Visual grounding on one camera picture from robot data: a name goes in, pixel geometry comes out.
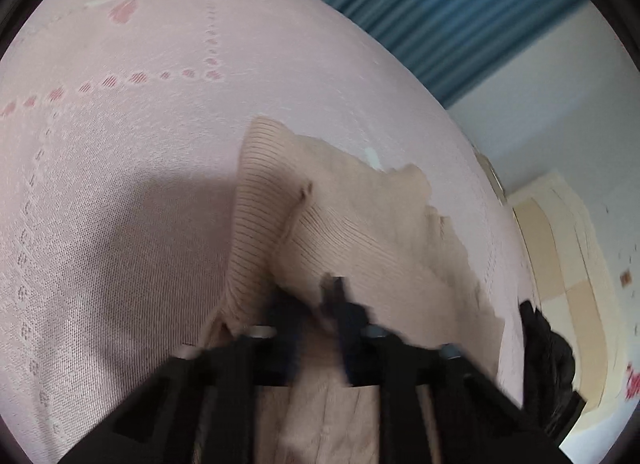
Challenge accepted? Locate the cream wooden headboard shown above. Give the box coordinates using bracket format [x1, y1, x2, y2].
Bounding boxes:
[508, 171, 639, 436]

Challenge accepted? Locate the peach knit sweater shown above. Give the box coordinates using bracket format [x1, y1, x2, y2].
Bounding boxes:
[203, 117, 503, 463]

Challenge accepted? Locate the black puffer jacket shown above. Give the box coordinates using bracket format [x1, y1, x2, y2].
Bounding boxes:
[518, 300, 586, 446]

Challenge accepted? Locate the pink bed sheet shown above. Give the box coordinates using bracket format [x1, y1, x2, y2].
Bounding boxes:
[1, 0, 528, 463]

